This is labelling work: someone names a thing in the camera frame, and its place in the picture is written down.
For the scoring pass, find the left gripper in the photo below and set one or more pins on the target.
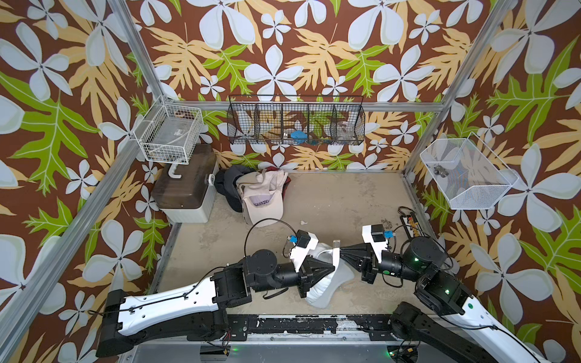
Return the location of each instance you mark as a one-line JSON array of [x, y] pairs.
[[309, 270]]

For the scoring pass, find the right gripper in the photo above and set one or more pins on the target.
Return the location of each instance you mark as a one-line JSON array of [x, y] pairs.
[[368, 259]]

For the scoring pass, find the white New York baseball cap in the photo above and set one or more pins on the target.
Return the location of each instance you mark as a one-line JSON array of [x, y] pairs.
[[320, 295]]

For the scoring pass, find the red baseball cap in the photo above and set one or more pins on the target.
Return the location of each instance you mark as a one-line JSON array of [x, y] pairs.
[[286, 183]]

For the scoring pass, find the beige baseball cap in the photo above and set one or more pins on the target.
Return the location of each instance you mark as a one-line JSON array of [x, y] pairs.
[[250, 178]]

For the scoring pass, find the dark grey baseball cap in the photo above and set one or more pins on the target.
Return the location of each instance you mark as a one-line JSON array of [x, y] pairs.
[[231, 176]]

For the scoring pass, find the black baseball cap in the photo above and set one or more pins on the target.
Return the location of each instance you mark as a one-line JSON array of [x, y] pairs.
[[219, 183]]

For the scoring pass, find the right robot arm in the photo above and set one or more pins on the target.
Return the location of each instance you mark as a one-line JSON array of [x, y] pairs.
[[465, 331]]

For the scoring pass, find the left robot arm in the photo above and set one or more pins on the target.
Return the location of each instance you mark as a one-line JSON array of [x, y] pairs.
[[199, 310]]

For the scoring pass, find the black parallel charging board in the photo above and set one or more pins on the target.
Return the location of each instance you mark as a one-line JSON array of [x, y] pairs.
[[410, 223]]

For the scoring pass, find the white box with brown lid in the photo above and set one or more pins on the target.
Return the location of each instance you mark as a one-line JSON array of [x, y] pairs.
[[186, 193]]

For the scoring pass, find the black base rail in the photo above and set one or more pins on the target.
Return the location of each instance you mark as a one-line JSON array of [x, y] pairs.
[[373, 326]]

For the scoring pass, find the black wire wall basket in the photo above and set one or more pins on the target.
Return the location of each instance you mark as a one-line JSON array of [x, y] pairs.
[[295, 120]]

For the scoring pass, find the white wire wall basket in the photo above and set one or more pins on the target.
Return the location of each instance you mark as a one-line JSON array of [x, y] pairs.
[[169, 132]]

